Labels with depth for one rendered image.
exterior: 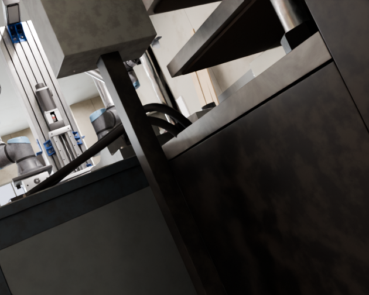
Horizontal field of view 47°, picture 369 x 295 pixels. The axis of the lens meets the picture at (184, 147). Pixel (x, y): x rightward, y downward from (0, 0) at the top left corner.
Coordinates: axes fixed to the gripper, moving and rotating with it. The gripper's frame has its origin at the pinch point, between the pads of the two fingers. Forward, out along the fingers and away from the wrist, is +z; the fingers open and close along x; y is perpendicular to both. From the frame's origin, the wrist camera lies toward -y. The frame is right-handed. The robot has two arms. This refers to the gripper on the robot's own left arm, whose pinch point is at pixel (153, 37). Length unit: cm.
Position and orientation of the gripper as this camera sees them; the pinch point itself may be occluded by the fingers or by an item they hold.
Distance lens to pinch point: 247.6
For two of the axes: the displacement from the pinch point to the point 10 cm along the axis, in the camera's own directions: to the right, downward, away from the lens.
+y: 4.9, 8.7, 0.2
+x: -5.7, 3.4, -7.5
